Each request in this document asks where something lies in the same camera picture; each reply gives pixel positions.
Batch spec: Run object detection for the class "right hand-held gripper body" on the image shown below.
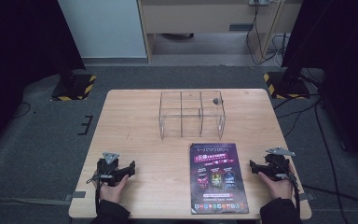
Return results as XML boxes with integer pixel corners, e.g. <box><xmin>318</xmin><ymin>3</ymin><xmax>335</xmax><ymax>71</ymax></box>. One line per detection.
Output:
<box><xmin>263</xmin><ymin>147</ymin><xmax>296</xmax><ymax>182</ymax></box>

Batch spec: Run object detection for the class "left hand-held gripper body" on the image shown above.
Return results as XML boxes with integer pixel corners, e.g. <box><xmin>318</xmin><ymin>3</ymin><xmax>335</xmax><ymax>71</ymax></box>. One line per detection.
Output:
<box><xmin>96</xmin><ymin>151</ymin><xmax>129</xmax><ymax>188</ymax></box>

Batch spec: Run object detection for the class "dark purple magazine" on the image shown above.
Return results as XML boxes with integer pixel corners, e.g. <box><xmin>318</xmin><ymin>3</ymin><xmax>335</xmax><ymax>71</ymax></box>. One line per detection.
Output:
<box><xmin>189</xmin><ymin>142</ymin><xmax>250</xmax><ymax>216</ymax></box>

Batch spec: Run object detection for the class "clear acrylic divider rack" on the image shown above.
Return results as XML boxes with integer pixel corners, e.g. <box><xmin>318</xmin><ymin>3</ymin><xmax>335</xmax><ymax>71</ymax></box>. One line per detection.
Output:
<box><xmin>158</xmin><ymin>90</ymin><xmax>227</xmax><ymax>141</ymax></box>

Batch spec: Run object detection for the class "person's right hand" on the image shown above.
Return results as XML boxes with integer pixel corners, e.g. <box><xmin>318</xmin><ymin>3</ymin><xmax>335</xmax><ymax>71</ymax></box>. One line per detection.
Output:
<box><xmin>257</xmin><ymin>171</ymin><xmax>295</xmax><ymax>201</ymax></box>

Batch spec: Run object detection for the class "person's left hand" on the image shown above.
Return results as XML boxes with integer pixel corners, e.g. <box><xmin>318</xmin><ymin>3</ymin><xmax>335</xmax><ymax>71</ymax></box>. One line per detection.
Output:
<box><xmin>99</xmin><ymin>174</ymin><xmax>131</xmax><ymax>204</ymax></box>

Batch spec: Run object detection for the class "grey tape strip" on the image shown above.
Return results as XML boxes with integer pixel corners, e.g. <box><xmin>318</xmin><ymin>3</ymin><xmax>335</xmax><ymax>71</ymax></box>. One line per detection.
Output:
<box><xmin>298</xmin><ymin>192</ymin><xmax>317</xmax><ymax>202</ymax></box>
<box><xmin>63</xmin><ymin>190</ymin><xmax>87</xmax><ymax>202</ymax></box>

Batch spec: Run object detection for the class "striped black stand base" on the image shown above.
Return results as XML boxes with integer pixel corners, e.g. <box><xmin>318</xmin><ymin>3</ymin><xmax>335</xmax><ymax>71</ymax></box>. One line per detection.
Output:
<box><xmin>263</xmin><ymin>69</ymin><xmax>311</xmax><ymax>101</ymax></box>
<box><xmin>50</xmin><ymin>66</ymin><xmax>98</xmax><ymax>102</ymax></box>

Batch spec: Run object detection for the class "black curtain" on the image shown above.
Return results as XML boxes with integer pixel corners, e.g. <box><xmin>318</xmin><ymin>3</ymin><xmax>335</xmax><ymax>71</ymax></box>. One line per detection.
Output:
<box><xmin>280</xmin><ymin>0</ymin><xmax>358</xmax><ymax>172</ymax></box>
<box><xmin>0</xmin><ymin>0</ymin><xmax>87</xmax><ymax>158</ymax></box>

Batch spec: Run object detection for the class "white cabinet panel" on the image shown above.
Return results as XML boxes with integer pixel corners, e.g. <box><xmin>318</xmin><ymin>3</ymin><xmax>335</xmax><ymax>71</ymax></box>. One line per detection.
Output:
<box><xmin>57</xmin><ymin>0</ymin><xmax>148</xmax><ymax>60</ymax></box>

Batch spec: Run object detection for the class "light wooden desk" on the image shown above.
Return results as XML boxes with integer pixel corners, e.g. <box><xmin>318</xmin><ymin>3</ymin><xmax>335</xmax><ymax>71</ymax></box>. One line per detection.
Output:
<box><xmin>136</xmin><ymin>0</ymin><xmax>304</xmax><ymax>63</ymax></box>

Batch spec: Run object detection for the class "left hand-held gripper cable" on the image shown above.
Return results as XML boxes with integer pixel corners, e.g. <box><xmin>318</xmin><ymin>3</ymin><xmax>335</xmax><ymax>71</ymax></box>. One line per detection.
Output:
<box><xmin>86</xmin><ymin>174</ymin><xmax>106</xmax><ymax>216</ymax></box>

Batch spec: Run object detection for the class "hand-held gripper cable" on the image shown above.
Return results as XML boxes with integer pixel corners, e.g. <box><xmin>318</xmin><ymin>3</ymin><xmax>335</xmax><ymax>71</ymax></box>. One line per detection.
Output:
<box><xmin>86</xmin><ymin>174</ymin><xmax>106</xmax><ymax>216</ymax></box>
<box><xmin>278</xmin><ymin>166</ymin><xmax>302</xmax><ymax>216</ymax></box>

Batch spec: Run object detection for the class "right hand-held gripper cable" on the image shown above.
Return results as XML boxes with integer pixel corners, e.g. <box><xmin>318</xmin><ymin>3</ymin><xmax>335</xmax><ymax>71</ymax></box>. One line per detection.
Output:
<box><xmin>278</xmin><ymin>166</ymin><xmax>302</xmax><ymax>216</ymax></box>

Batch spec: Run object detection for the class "long black floor cable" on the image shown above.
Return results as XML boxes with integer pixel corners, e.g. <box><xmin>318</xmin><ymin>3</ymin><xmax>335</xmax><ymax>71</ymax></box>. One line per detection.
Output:
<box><xmin>313</xmin><ymin>101</ymin><xmax>351</xmax><ymax>224</ymax></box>

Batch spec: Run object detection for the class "thin black floor cable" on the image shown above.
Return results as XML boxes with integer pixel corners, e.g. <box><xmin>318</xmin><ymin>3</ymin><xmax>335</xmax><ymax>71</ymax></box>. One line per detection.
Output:
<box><xmin>12</xmin><ymin>101</ymin><xmax>32</xmax><ymax>119</ymax></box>

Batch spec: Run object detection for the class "bundle of black desk cables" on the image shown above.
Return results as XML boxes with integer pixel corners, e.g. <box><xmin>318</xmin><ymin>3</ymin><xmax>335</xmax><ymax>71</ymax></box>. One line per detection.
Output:
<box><xmin>245</xmin><ymin>0</ymin><xmax>292</xmax><ymax>68</ymax></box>

